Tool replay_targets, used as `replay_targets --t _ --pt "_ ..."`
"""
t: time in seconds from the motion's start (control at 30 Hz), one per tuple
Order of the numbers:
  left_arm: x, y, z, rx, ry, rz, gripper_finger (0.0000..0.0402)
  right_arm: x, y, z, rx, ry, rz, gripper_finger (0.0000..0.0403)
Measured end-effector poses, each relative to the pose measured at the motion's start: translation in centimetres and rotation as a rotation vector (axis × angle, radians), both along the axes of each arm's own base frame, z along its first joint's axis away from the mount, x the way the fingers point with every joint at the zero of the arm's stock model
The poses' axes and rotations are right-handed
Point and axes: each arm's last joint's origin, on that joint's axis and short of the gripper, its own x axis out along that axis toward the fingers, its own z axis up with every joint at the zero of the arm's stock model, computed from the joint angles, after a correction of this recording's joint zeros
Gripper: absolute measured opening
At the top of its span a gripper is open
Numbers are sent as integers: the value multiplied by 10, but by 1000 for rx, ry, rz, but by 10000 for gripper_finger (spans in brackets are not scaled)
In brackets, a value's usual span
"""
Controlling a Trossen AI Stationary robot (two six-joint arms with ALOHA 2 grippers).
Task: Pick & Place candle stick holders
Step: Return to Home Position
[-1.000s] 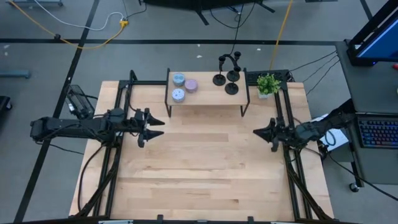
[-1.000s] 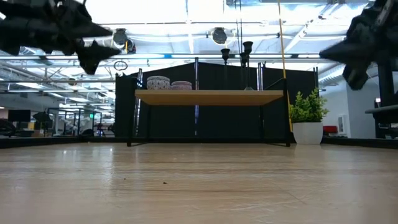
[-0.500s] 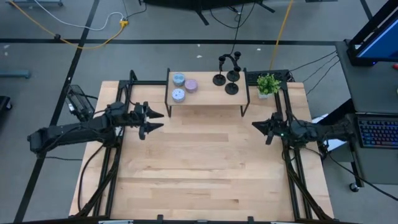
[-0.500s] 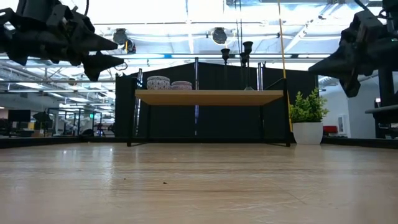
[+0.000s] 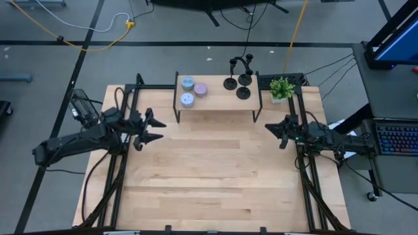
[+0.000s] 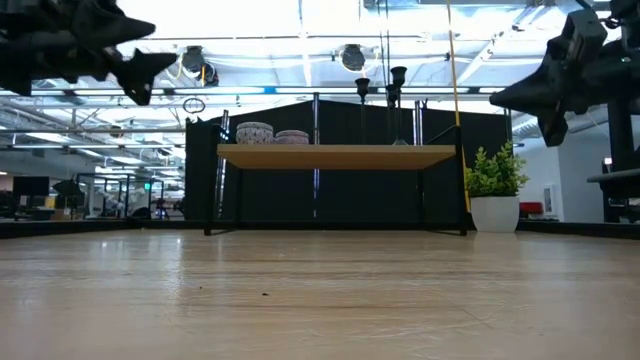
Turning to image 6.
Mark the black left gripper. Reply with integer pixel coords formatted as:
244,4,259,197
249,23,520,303
0,0,179,106

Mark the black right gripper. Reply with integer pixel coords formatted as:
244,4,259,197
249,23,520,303
489,0,640,147

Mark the tall black candlestick holder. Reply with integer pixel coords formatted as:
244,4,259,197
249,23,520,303
389,65,410,147

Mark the short black candlestick holder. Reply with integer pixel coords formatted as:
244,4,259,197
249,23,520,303
384,83,401,146

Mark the pink candle tin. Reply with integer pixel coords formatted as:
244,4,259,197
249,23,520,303
274,129,311,146

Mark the medium black candlestick holder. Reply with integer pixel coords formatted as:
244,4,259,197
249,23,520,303
354,77,372,146

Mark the white leaf-patterned candle tin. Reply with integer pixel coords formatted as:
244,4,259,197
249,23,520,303
235,121,275,146

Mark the round black ceiling fixture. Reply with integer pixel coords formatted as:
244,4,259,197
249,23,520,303
180,44,206,74
341,43,366,72

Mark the black computer monitor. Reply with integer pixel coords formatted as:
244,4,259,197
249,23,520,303
604,97,640,171

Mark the long ceiling light bar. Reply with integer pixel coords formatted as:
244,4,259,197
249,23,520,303
0,85,501,97

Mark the silver metal pole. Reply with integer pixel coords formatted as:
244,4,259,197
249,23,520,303
218,109,230,219
312,91,321,220
412,99,424,146

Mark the grey side desk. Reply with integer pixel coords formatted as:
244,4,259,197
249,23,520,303
587,167,640,224

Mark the green plant in white pot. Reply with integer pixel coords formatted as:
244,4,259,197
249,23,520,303
464,141,530,234

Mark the black background monitor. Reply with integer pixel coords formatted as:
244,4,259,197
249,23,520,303
12,175,51,197

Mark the wooden shelf with black legs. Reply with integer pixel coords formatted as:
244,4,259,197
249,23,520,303
203,123,470,237

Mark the black partition panel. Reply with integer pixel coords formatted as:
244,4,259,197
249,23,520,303
184,99,509,224

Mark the yellow cable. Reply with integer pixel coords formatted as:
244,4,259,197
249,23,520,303
444,0,472,214

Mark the black frame rig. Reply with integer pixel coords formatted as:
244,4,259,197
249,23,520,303
74,172,166,220

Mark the white wall box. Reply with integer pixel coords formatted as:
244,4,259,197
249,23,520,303
543,183,557,216

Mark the black aluminium table frame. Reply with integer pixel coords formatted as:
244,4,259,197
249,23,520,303
0,217,640,240

